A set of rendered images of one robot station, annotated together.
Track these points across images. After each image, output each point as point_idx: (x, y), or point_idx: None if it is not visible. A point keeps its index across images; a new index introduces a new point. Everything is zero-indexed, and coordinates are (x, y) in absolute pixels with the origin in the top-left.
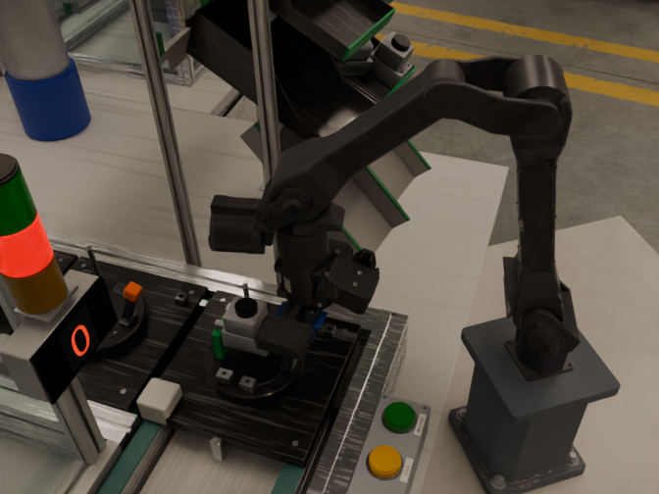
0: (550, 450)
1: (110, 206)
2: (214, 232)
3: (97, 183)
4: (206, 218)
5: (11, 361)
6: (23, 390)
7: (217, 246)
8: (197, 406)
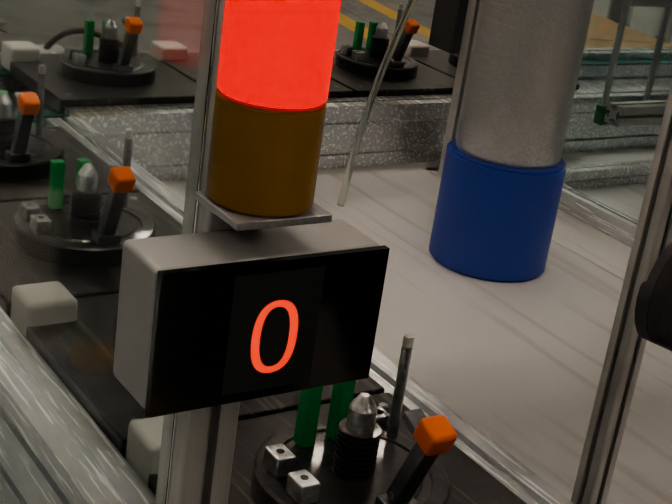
0: None
1: (491, 391)
2: (660, 275)
3: (492, 354)
4: (653, 490)
5: (131, 272)
6: (118, 365)
7: (651, 314)
8: None
